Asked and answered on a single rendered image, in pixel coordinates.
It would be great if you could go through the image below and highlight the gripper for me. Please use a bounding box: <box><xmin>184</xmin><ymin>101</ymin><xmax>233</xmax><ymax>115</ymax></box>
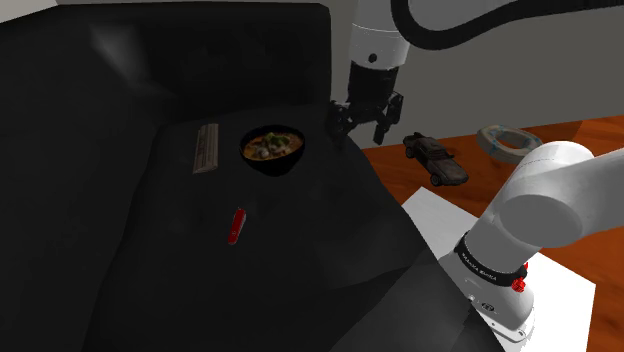
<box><xmin>325</xmin><ymin>62</ymin><xmax>405</xmax><ymax>149</ymax></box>

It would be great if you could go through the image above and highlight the dark rusty toy car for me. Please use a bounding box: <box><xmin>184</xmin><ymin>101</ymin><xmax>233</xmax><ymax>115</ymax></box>
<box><xmin>401</xmin><ymin>131</ymin><xmax>471</xmax><ymax>188</ymax></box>

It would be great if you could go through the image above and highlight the black bowl of soup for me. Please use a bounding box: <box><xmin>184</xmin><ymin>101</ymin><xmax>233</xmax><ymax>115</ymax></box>
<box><xmin>238</xmin><ymin>124</ymin><xmax>307</xmax><ymax>178</ymax></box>

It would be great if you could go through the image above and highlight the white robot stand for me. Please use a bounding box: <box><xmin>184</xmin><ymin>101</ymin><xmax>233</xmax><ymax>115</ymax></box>
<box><xmin>401</xmin><ymin>186</ymin><xmax>597</xmax><ymax>352</ymax></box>

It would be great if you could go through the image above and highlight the grey striped remote control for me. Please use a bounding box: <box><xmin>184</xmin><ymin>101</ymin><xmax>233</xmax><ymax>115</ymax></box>
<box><xmin>191</xmin><ymin>123</ymin><xmax>221</xmax><ymax>176</ymax></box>

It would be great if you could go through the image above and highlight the red pocket knife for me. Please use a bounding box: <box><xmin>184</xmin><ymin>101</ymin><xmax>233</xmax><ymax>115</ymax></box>
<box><xmin>226</xmin><ymin>206</ymin><xmax>248</xmax><ymax>247</ymax></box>

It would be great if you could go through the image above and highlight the black sofa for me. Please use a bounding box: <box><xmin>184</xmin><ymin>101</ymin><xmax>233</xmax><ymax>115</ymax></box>
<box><xmin>0</xmin><ymin>2</ymin><xmax>508</xmax><ymax>352</ymax></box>

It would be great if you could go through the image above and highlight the grey ring with blue marks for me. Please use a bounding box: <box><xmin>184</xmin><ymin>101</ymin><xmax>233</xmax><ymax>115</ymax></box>
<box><xmin>475</xmin><ymin>123</ymin><xmax>544</xmax><ymax>165</ymax></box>

